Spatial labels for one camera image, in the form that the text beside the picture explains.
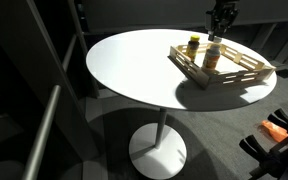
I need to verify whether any orange plastic bag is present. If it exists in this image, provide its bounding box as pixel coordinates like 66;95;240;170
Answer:
261;120;288;142

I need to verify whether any black floor outlet plate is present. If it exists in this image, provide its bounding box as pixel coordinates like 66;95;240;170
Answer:
276;69;288;78

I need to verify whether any wooden crate tray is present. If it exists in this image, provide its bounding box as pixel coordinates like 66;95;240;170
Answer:
169;43;275;89

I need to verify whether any round white pedestal table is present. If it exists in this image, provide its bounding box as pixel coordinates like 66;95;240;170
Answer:
86;29;277;180

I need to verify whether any grey metal handrail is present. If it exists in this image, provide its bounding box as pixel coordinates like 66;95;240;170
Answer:
21;81;70;180

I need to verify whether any orange-label open pill bottle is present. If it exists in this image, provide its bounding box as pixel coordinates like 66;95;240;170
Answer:
203;44;221;70

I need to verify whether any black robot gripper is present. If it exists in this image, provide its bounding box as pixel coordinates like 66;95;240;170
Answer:
205;0;239;41

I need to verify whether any yellow-capped brown pill bottle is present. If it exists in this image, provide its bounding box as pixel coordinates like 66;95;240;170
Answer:
186;35;200;62

